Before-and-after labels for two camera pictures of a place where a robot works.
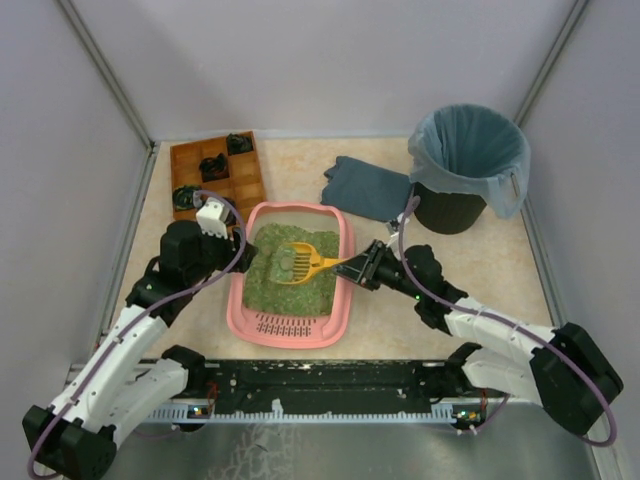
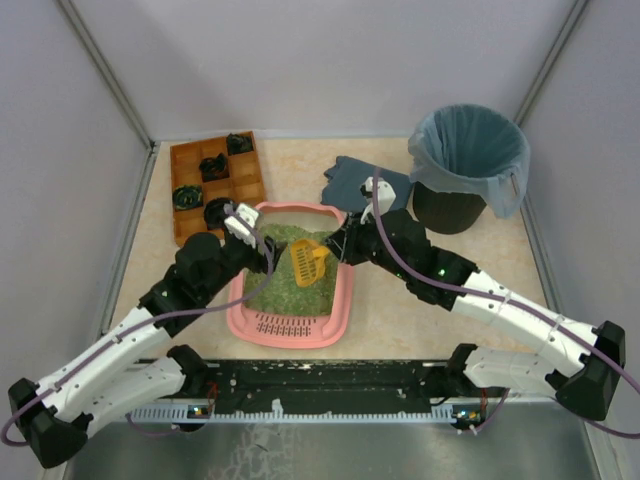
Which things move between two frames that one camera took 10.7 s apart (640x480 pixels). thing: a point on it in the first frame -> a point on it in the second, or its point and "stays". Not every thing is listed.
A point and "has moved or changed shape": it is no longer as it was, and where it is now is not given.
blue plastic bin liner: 469,149 stays
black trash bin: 446,213 stays
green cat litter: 263,290 stays
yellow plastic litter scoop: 306,262 has moved or changed shape
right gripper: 371,265 -> 343,244
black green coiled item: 182,197 stays
